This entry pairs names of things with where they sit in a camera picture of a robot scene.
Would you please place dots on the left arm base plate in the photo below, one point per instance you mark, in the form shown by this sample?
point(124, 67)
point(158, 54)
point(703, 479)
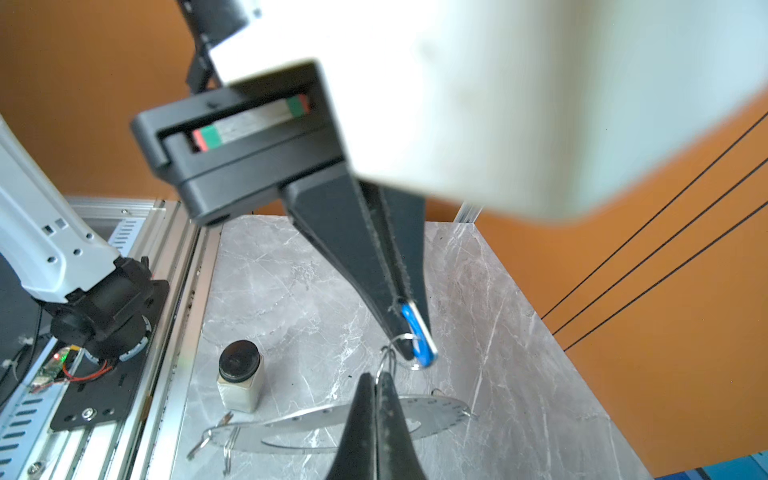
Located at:
point(109, 397)

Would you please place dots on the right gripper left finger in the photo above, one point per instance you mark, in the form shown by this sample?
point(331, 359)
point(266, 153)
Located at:
point(356, 455)

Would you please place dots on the left green circuit board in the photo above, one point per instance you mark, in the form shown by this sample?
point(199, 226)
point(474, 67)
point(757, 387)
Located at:
point(52, 368)

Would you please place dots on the blue key tag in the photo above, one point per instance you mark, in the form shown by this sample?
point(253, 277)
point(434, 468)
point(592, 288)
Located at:
point(424, 348)

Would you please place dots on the left aluminium corner post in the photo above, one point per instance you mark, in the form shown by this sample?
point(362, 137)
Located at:
point(467, 213)

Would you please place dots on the small jar black lid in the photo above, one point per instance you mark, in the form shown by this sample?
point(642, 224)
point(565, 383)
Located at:
point(241, 375)

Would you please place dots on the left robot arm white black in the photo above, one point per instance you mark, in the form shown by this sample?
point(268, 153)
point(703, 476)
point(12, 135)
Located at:
point(93, 293)

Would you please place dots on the perforated metal ring disc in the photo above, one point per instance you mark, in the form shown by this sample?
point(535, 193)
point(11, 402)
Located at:
point(319, 430)

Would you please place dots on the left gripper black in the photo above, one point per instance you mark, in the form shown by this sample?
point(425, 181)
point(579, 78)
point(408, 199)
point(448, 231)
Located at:
point(241, 176)

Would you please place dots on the aluminium front rail frame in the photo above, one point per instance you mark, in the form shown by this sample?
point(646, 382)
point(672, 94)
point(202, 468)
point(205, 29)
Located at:
point(147, 443)

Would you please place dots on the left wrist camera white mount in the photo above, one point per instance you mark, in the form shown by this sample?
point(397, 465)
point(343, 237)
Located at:
point(543, 110)

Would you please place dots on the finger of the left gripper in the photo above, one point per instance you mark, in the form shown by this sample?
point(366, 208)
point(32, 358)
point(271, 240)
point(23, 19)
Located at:
point(401, 231)

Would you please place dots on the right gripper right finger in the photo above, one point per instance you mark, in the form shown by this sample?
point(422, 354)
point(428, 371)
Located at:
point(396, 457)

